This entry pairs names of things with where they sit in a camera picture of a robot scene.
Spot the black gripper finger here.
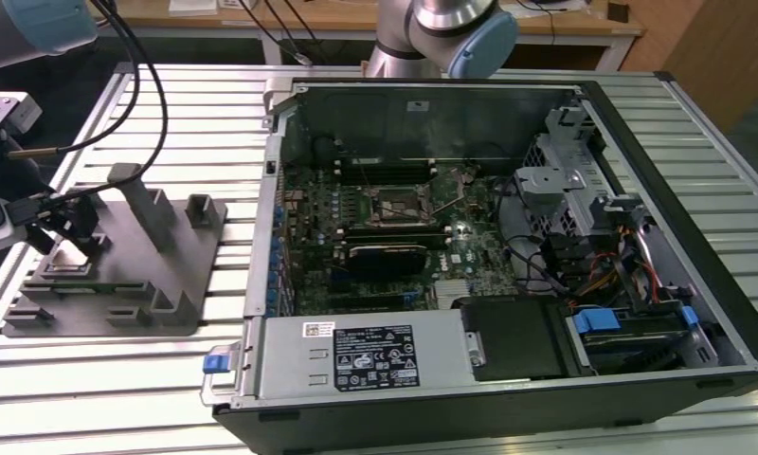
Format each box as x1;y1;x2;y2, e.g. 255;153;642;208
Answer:
21;219;62;256
66;188;106;253

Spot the silver CPU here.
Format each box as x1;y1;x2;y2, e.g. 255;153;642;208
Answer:
47;246;95;269

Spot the metal socket cover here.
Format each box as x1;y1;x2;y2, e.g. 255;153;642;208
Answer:
427;165;470;214

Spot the CPU socket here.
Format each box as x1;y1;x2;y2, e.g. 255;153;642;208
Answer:
366;185;434;224

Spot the grey parts rack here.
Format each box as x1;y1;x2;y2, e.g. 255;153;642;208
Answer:
0;162;230;338

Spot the silver power supply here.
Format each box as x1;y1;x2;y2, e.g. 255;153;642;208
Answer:
251;312;483;402

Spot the wooden desk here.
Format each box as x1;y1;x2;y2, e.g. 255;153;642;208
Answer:
93;0;647;72

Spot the green RAM stick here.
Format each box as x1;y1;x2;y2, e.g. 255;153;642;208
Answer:
339;157;434;168

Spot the black expansion slot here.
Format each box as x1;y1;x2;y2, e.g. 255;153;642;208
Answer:
326;293;406;311

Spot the white paper sheet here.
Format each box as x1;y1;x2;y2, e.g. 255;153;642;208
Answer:
166;0;219;14

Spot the black graphics card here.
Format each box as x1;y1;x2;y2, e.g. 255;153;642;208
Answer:
342;241;431;280

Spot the black RAM module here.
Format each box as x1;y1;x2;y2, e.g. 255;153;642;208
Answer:
342;223;450;239
345;234;451;248

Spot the silver heat sink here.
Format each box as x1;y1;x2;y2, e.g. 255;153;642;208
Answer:
433;278;474;300

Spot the green motherboard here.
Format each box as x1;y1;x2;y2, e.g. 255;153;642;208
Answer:
275;163;535;318

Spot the black PC case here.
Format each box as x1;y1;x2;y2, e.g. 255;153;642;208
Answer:
199;69;758;455

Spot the black plastic shroud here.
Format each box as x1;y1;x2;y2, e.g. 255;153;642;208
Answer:
457;296;574;383

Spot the silver metal drive cage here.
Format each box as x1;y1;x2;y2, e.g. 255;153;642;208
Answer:
514;106;618;238

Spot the blue disk carrier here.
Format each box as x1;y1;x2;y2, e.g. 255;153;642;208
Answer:
571;306;622;336

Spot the grey plastic clip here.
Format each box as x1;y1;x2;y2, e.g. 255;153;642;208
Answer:
590;192;647;224

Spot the silver disk bay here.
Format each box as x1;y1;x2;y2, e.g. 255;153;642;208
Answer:
565;302;722;376

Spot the wooden cabinet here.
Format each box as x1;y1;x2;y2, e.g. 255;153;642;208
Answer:
622;0;758;137

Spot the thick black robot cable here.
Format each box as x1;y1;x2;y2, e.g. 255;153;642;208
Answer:
6;0;169;160

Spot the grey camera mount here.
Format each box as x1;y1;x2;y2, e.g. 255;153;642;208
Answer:
0;91;45;138

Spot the thin cable with silver plug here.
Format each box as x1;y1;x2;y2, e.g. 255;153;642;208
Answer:
238;0;333;66

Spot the black wire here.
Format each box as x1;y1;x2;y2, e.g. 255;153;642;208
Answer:
502;231;567;298

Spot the grey metal bracket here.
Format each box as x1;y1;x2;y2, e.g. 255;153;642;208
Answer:
514;165;587;212

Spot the orange wire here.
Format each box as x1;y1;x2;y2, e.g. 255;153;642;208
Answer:
565;277;618;304

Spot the red wire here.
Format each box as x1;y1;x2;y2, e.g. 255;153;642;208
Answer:
591;252;665;305

